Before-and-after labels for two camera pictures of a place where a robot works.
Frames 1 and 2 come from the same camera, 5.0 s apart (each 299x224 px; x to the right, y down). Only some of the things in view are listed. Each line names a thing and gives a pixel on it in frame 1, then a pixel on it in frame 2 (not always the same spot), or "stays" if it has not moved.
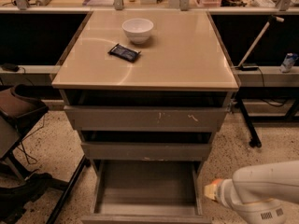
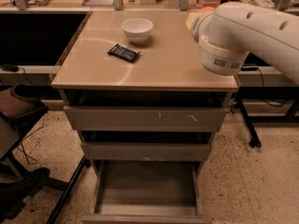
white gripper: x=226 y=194 -> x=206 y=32
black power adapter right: x=248 y=67 stays
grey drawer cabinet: x=147 y=89 stays
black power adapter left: x=10 y=67 stays
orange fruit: x=218 y=181 -> x=206 y=9
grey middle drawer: x=146 y=151 stays
